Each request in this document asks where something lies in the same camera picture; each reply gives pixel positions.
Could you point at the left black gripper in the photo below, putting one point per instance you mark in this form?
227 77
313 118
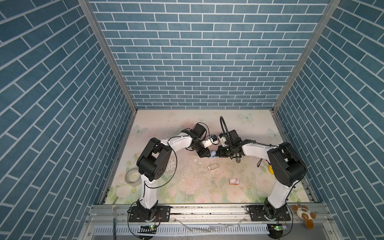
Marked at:
202 153

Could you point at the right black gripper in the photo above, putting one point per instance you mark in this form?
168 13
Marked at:
220 154

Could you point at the beige stapler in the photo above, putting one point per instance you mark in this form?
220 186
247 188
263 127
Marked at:
238 158

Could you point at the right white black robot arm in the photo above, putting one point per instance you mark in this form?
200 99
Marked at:
297 166

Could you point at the yellow tape measure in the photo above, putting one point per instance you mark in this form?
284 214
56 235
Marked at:
271 170

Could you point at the clear tape roll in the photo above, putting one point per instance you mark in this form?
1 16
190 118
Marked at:
133 177

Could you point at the plush toy animal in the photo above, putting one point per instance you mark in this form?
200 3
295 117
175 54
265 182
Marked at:
305 214

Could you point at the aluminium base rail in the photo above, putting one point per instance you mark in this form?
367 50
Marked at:
179 213

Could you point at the white slotted cable duct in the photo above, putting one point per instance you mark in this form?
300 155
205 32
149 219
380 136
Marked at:
181 230

